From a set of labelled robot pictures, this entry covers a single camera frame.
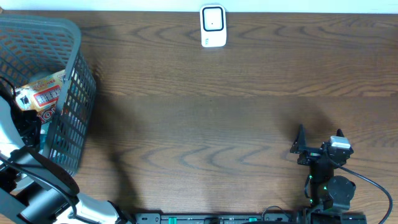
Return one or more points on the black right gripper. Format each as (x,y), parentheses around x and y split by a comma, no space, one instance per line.
(310,154)

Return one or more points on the red orange candy bar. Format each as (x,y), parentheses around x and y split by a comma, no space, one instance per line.
(47,114)

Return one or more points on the yellow snack chip bag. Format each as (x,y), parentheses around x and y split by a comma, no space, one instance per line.
(42,93)

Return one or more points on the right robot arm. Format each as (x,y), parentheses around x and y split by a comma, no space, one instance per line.
(329,194)

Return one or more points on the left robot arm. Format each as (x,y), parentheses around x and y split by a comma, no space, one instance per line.
(33,188)

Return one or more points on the white barcode scanner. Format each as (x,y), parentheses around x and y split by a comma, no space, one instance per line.
(213,26)

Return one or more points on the grey plastic shopping basket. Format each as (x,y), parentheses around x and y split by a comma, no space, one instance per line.
(34,44)

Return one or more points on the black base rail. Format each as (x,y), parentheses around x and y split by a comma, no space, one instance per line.
(156,218)

